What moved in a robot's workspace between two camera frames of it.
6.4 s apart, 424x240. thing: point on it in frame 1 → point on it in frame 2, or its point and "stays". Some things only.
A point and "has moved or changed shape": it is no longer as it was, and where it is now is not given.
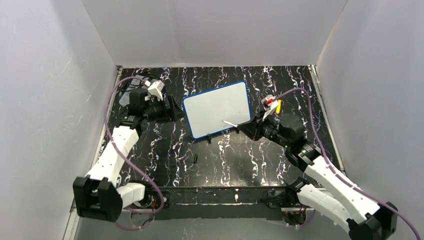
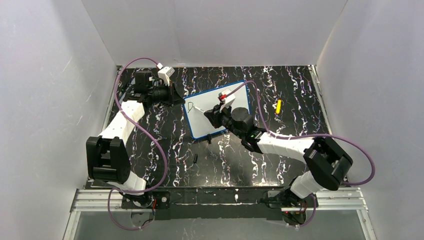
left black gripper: x=170 y=108 → x=170 y=93
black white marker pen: x=230 y=123 has moved or changed shape
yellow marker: x=278 y=106 stays
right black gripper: x=257 y=122 → x=216 y=115
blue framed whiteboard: x=205 y=111 stays
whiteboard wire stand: x=209 y=137 stays
